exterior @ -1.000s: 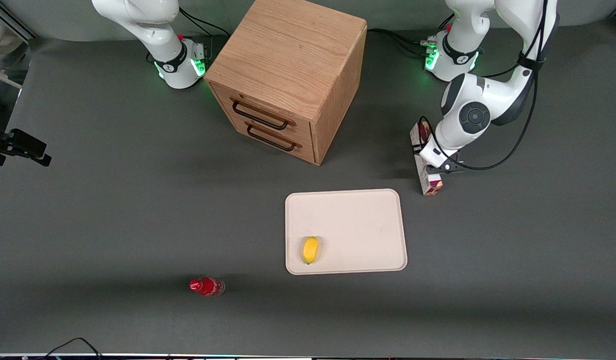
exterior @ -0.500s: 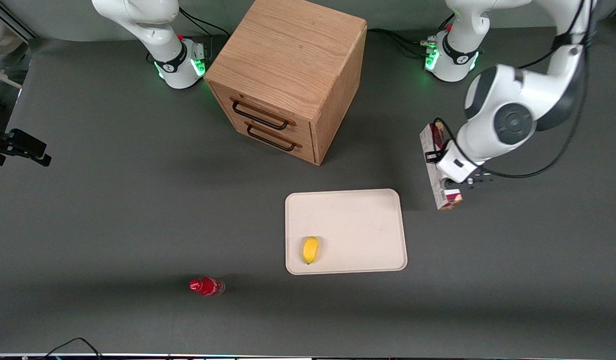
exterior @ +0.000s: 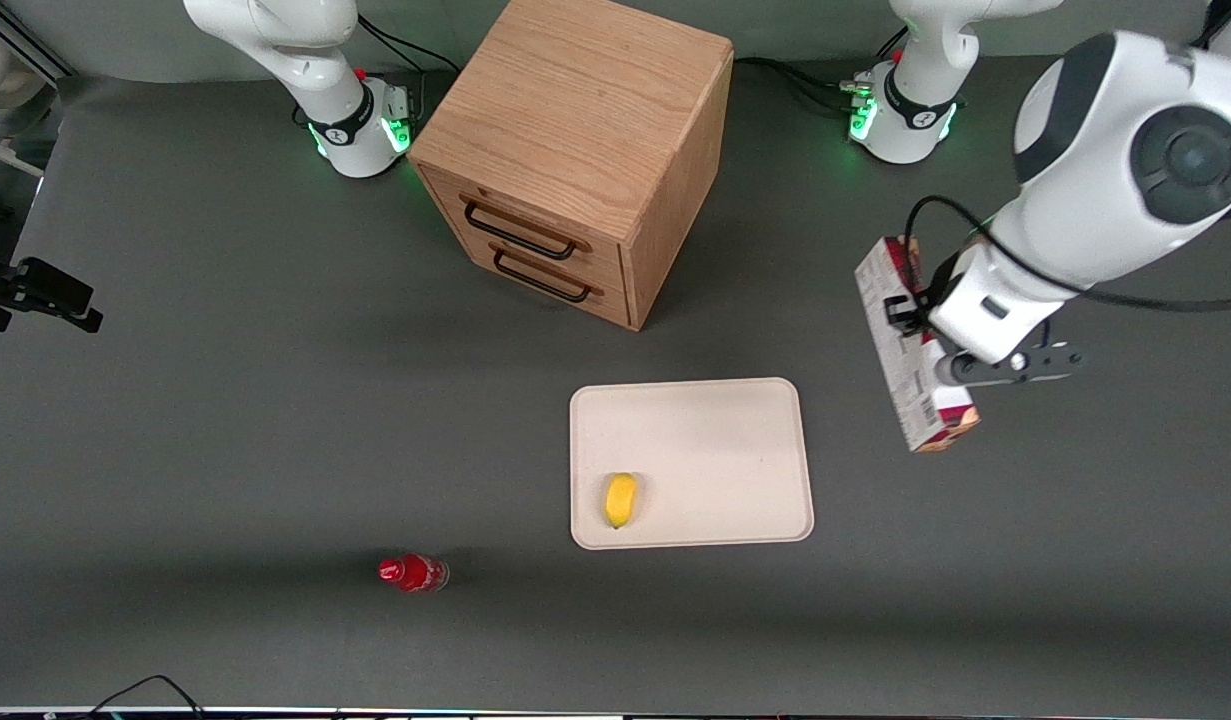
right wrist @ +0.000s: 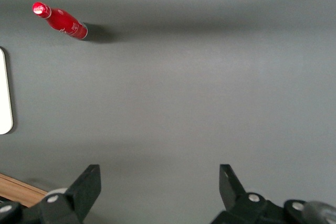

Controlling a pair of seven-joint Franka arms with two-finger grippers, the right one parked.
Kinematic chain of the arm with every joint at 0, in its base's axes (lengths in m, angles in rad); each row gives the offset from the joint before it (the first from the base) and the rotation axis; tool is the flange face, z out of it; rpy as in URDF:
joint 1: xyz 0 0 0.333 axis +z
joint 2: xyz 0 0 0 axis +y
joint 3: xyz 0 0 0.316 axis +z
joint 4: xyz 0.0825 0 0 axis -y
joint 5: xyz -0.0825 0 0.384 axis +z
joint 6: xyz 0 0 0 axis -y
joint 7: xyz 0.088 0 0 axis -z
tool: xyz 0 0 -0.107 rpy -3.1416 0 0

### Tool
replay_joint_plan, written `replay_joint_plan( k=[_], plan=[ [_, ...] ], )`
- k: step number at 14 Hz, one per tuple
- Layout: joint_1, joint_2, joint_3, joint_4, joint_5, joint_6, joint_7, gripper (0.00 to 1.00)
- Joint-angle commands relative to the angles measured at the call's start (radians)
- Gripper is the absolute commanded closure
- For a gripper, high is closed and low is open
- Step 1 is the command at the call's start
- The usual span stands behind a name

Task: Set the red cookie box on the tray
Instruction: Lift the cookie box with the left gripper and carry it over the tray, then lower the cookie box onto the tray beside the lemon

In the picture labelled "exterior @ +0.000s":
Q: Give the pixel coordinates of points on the wooden drawer cabinet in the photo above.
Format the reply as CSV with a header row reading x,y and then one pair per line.
x,y
575,110

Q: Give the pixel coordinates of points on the red plastic bottle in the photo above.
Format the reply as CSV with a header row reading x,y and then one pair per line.
x,y
415,573

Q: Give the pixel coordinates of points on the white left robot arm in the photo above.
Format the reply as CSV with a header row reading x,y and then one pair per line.
x,y
1095,180

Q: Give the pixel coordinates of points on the black clamp device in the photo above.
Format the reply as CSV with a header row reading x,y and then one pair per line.
x,y
45,290

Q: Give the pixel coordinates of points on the red cookie box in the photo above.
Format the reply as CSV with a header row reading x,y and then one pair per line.
x,y
910,390

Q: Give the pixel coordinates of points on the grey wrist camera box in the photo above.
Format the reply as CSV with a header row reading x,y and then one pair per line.
x,y
1025,362

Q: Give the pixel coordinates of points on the beige plastic tray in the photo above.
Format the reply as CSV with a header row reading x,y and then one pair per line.
x,y
695,460

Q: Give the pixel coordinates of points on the yellow lemon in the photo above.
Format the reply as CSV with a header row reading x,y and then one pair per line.
x,y
621,500

